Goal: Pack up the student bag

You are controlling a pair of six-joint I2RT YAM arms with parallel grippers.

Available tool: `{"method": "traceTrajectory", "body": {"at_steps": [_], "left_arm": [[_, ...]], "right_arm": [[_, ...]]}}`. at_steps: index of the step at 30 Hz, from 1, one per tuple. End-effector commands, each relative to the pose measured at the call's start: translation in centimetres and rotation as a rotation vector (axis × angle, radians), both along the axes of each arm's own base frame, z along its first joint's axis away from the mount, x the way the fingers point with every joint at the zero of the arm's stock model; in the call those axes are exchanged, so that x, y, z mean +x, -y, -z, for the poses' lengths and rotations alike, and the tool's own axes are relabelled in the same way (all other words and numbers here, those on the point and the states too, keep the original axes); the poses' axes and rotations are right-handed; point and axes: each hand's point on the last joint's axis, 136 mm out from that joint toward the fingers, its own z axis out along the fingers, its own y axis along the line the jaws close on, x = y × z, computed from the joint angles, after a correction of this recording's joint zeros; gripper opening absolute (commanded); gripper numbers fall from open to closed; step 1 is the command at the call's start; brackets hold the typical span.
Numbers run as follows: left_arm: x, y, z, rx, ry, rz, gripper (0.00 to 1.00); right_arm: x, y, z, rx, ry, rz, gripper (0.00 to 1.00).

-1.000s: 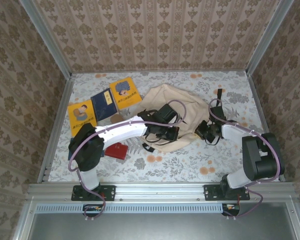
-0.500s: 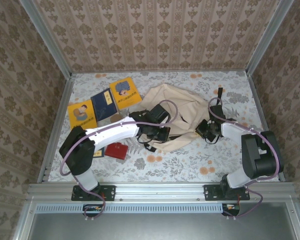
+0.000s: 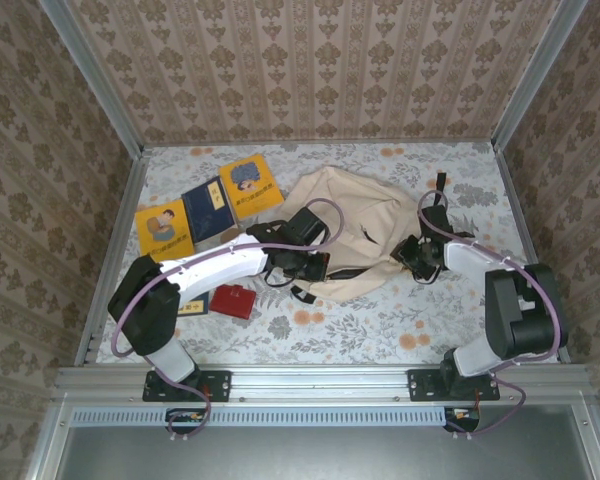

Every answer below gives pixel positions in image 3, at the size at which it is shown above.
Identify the beige canvas backpack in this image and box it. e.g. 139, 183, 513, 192
278, 166, 476, 304

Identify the red wallet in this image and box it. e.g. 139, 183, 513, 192
209, 283, 257, 320

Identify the yellow book blue hair picture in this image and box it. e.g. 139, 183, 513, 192
218, 153, 285, 221

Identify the navy book white label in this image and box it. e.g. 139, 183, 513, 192
181, 179, 241, 246

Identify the navy book yellow label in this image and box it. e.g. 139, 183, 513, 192
177, 292, 210, 317

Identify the yellow book brown figure picture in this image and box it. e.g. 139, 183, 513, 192
134, 198, 197, 259

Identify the floral tablecloth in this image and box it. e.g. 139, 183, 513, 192
95, 142, 561, 365

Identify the grey metal panel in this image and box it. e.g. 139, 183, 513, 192
27, 403, 600, 480

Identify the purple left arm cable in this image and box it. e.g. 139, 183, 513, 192
110, 198, 345, 442

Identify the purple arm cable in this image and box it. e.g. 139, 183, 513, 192
417, 189, 569, 441
110, 198, 345, 442

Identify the aluminium right side rail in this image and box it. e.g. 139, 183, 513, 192
494, 142, 572, 364

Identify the aluminium rail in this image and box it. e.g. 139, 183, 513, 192
74, 149, 151, 366
494, 142, 572, 364
144, 139, 496, 148

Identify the aluminium rail under arm bases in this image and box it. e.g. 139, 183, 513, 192
53, 363, 595, 405

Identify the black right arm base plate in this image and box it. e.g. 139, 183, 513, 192
408, 368, 501, 403

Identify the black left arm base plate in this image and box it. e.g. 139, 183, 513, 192
142, 369, 233, 403

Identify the grey slotted cable duct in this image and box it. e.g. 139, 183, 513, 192
71, 405, 481, 428

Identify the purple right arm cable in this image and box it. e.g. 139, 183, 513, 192
417, 189, 569, 441

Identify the aluminium back rail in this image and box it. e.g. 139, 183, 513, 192
144, 139, 496, 148

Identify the aluminium left side rail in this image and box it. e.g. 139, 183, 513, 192
74, 149, 151, 366

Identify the aluminium right frame post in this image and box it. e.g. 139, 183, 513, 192
492, 0, 589, 151

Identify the aluminium frame post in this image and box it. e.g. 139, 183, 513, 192
492, 0, 589, 151
38, 0, 147, 157

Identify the aluminium left frame post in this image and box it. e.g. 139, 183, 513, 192
38, 0, 147, 157

